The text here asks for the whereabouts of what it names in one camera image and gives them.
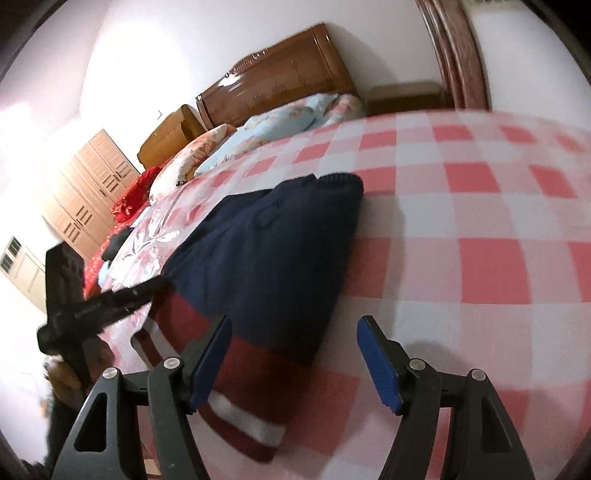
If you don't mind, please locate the person's left hand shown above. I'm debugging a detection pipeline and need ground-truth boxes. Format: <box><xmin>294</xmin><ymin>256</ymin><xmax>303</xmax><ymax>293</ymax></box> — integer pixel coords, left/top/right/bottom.
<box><xmin>44</xmin><ymin>335</ymin><xmax>117</xmax><ymax>409</ymax></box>

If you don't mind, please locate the red cloth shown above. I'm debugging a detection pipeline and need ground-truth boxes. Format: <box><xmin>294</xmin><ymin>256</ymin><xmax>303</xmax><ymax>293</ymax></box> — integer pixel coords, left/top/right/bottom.
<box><xmin>82</xmin><ymin>166</ymin><xmax>163</xmax><ymax>298</ymax></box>

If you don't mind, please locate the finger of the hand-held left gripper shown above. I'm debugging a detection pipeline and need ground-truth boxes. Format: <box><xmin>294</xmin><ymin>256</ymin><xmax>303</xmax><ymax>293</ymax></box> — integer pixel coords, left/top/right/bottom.
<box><xmin>116</xmin><ymin>278</ymin><xmax>168</xmax><ymax>312</ymax></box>

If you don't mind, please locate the light wooden nightstand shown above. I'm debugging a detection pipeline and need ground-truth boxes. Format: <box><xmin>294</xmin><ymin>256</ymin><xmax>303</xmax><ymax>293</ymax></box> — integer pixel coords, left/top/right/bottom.
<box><xmin>366</xmin><ymin>81</ymin><xmax>455</xmax><ymax>117</ymax></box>

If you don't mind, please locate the glossy brown wooden nightstand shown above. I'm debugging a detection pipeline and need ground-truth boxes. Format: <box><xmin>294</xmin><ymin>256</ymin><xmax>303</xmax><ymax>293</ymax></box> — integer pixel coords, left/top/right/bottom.
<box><xmin>137</xmin><ymin>104</ymin><xmax>205</xmax><ymax>171</ymax></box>

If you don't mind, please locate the pink floral pillow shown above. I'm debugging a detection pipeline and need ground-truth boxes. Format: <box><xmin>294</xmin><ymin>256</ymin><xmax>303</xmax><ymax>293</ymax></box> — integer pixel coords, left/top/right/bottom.
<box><xmin>149</xmin><ymin>123</ymin><xmax>239</xmax><ymax>205</ymax></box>

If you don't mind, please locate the light blue floral pillow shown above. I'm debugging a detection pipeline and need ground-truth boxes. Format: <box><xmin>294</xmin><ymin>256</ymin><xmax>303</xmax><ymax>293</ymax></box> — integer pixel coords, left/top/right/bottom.
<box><xmin>194</xmin><ymin>92</ymin><xmax>366</xmax><ymax>178</ymax></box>

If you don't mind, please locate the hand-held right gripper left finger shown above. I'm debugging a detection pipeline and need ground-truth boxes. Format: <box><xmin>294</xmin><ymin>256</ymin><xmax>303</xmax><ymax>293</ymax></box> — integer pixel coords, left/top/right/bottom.
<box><xmin>50</xmin><ymin>315</ymin><xmax>234</xmax><ymax>480</ymax></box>

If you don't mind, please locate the light wooden wardrobe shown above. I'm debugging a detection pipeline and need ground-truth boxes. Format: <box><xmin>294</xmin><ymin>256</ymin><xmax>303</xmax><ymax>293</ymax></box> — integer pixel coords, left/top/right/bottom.
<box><xmin>41</xmin><ymin>129</ymin><xmax>141</xmax><ymax>263</ymax></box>

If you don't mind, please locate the small black item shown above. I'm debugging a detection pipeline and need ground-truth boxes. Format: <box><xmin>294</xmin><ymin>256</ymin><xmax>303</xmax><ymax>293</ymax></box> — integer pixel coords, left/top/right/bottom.
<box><xmin>102</xmin><ymin>228</ymin><xmax>133</xmax><ymax>265</ymax></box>

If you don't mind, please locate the pink checked bed sheet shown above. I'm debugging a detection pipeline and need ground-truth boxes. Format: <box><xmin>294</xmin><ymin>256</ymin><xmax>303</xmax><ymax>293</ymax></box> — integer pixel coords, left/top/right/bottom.
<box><xmin>99</xmin><ymin>108</ymin><xmax>591</xmax><ymax>480</ymax></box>

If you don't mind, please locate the navy red white striped sweater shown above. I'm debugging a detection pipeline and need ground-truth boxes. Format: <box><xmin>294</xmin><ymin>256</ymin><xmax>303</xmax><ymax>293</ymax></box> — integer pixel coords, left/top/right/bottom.
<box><xmin>130</xmin><ymin>172</ymin><xmax>365</xmax><ymax>463</ymax></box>

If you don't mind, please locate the person's left forearm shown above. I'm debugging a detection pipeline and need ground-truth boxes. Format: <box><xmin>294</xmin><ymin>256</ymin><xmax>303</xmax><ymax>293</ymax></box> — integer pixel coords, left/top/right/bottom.
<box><xmin>44</xmin><ymin>394</ymin><xmax>90</xmax><ymax>469</ymax></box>

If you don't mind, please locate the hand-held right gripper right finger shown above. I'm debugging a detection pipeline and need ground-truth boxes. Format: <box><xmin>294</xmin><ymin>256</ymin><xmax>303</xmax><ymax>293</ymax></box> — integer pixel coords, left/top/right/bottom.
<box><xmin>356</xmin><ymin>315</ymin><xmax>537</xmax><ymax>480</ymax></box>

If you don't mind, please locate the pink floral curtain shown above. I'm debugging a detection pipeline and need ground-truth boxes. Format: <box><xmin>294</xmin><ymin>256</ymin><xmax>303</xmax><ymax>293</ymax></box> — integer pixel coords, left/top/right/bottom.
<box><xmin>414</xmin><ymin>0</ymin><xmax>491</xmax><ymax>112</ymax></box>

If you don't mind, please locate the clear plastic floral cover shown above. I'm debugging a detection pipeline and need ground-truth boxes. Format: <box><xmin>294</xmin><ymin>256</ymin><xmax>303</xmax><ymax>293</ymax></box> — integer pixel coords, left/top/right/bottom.
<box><xmin>99</xmin><ymin>185</ymin><xmax>232</xmax><ymax>296</ymax></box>

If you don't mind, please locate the white vented door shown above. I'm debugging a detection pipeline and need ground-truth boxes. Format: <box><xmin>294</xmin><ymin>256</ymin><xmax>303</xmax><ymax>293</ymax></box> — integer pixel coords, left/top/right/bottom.
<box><xmin>0</xmin><ymin>234</ymin><xmax>48</xmax><ymax>317</ymax></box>

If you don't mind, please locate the carved wooden headboard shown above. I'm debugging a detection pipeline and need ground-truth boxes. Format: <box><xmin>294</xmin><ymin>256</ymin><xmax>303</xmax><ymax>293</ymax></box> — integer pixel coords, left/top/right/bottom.
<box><xmin>195</xmin><ymin>22</ymin><xmax>360</xmax><ymax>130</ymax></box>

